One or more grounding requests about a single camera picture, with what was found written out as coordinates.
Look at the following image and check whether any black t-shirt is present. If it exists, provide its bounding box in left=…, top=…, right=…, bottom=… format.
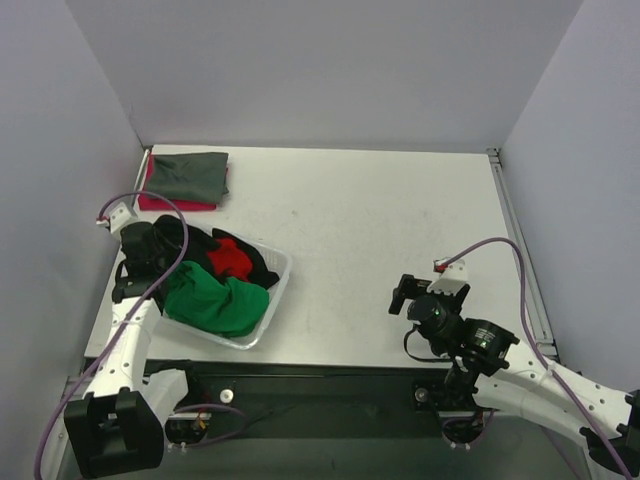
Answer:
left=152, top=214, right=281, bottom=291

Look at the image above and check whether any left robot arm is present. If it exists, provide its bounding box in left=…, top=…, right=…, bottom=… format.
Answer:
left=64, top=221, right=203, bottom=479

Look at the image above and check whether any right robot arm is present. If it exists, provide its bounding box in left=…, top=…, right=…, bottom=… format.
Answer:
left=388, top=274, right=639, bottom=479

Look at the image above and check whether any folded magenta t-shirt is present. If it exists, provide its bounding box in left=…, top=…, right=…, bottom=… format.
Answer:
left=137, top=154, right=218, bottom=212

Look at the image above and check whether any folded grey t-shirt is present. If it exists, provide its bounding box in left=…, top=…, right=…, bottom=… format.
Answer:
left=145, top=152, right=229, bottom=205

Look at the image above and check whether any red t-shirt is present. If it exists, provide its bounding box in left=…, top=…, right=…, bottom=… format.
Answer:
left=206, top=238, right=253, bottom=282

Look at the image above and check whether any green t-shirt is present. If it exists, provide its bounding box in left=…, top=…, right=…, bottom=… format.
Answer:
left=164, top=261, right=269, bottom=338

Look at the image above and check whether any white plastic laundry basket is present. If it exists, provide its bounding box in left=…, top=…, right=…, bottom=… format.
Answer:
left=159, top=229, right=293, bottom=350

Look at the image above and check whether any black cable at right wrist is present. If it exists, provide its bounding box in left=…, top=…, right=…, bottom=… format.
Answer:
left=402, top=327, right=451, bottom=362

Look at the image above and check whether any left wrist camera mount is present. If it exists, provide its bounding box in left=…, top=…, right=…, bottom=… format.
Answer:
left=96, top=201, right=139, bottom=240

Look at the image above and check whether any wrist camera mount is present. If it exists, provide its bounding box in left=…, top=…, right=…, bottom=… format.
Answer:
left=427, top=257, right=468, bottom=296
left=96, top=201, right=139, bottom=240

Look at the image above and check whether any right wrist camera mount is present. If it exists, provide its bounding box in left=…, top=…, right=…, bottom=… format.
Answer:
left=427, top=257, right=468, bottom=296

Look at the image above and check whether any aluminium frame rail right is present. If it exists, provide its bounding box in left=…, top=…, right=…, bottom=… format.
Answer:
left=486, top=148, right=558, bottom=357

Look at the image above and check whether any aluminium frame rail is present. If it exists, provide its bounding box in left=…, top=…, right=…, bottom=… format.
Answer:
left=486, top=148, right=558, bottom=357
left=49, top=369, right=101, bottom=480

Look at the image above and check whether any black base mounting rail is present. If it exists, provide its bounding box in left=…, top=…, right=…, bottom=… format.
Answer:
left=82, top=357, right=501, bottom=444

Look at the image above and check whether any aluminium frame rail front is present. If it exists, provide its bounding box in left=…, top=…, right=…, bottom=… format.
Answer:
left=49, top=369, right=101, bottom=480

